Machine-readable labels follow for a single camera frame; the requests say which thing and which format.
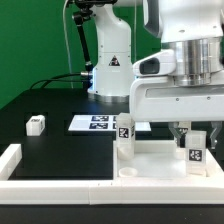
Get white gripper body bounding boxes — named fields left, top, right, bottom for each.
left=129, top=77, right=224, bottom=122

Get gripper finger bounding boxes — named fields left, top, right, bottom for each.
left=210, top=121, right=222, bottom=150
left=168, top=122, right=182, bottom=145

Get white square table top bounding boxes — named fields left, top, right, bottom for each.
left=114, top=140, right=219, bottom=179

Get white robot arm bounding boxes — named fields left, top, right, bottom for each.
left=129, top=0, right=224, bottom=147

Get white U-shaped obstacle fence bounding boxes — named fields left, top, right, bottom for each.
left=0, top=144, right=224, bottom=205

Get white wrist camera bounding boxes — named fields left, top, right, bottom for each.
left=133, top=49, right=176, bottom=77

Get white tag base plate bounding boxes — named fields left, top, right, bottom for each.
left=68, top=115, right=151, bottom=131

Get black cables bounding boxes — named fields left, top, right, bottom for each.
left=29, top=73, right=94, bottom=90

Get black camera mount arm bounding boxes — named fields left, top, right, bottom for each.
left=72, top=0, right=117, bottom=72

